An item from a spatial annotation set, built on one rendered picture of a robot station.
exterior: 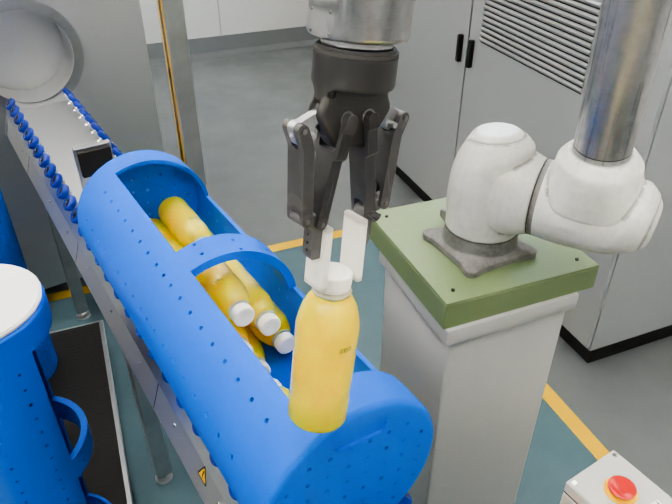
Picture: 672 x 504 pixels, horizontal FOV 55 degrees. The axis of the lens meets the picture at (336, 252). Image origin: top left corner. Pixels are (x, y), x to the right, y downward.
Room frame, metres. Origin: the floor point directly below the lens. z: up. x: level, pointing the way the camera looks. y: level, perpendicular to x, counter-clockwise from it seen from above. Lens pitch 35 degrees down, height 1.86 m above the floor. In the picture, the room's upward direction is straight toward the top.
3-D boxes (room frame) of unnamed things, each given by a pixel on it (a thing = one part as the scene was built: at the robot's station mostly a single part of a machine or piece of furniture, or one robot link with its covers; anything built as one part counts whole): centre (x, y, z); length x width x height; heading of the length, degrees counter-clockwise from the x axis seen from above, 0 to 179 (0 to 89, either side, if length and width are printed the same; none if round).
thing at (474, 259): (1.18, -0.30, 1.09); 0.22 x 0.18 x 0.06; 28
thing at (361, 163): (0.56, -0.02, 1.57); 0.04 x 0.01 x 0.11; 39
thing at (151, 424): (1.35, 0.57, 0.31); 0.06 x 0.06 x 0.63; 33
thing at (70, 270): (2.17, 1.11, 0.31); 0.06 x 0.06 x 0.63; 33
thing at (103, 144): (1.62, 0.67, 1.00); 0.10 x 0.04 x 0.15; 123
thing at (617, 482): (0.53, -0.38, 1.11); 0.04 x 0.04 x 0.01
